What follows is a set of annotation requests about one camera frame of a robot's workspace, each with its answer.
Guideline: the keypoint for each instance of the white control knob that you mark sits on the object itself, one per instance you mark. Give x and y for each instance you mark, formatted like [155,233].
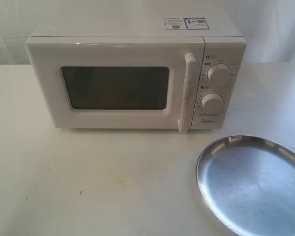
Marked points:
[212,102]
[219,74]

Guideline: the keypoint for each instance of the upper white control knob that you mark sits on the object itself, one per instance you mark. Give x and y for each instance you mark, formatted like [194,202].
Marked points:
[219,74]

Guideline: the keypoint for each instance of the white microwave oven body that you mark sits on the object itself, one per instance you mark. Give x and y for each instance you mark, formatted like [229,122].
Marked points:
[221,46]

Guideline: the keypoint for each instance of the lower white control knob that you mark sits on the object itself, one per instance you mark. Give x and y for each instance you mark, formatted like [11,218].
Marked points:
[212,102]

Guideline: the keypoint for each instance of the round stainless steel plate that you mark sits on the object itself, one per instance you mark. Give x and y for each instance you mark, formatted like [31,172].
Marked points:
[248,184]

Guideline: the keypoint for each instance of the white microwave door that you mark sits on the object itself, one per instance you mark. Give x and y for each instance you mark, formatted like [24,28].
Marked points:
[118,83]

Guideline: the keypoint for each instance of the white backdrop curtain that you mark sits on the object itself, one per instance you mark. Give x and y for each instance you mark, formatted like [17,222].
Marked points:
[268,27]

